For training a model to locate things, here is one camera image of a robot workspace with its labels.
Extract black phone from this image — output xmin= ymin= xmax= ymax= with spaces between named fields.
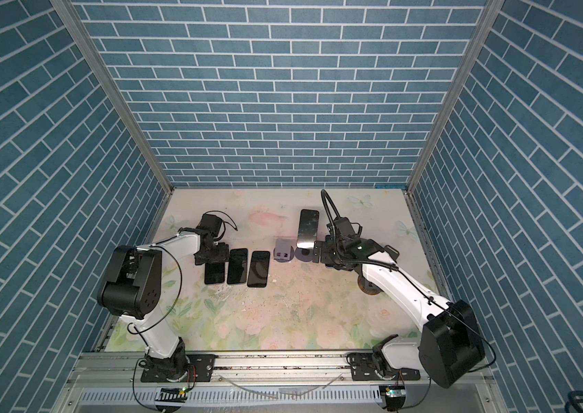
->
xmin=248 ymin=251 xmax=271 ymax=288
xmin=296 ymin=209 xmax=320 ymax=250
xmin=227 ymin=248 xmax=248 ymax=285

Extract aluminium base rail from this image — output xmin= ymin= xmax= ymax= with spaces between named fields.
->
xmin=52 ymin=350 xmax=506 ymax=412

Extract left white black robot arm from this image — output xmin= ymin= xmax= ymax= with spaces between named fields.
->
xmin=97 ymin=211 xmax=229 ymax=382

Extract black mounting plate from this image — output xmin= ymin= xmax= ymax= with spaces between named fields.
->
xmin=138 ymin=354 xmax=217 ymax=385
xmin=346 ymin=352 xmax=420 ymax=381

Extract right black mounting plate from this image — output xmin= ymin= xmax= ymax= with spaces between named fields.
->
xmin=346 ymin=352 xmax=420 ymax=381

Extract purple-edged phone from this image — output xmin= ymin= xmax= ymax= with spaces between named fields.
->
xmin=204 ymin=263 xmax=226 ymax=285

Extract white vented cable duct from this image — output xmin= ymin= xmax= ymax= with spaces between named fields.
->
xmin=79 ymin=385 xmax=383 ymax=407

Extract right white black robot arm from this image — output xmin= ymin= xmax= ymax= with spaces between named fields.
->
xmin=318 ymin=189 xmax=497 ymax=388

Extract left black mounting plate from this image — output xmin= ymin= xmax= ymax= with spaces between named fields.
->
xmin=138 ymin=354 xmax=217 ymax=385

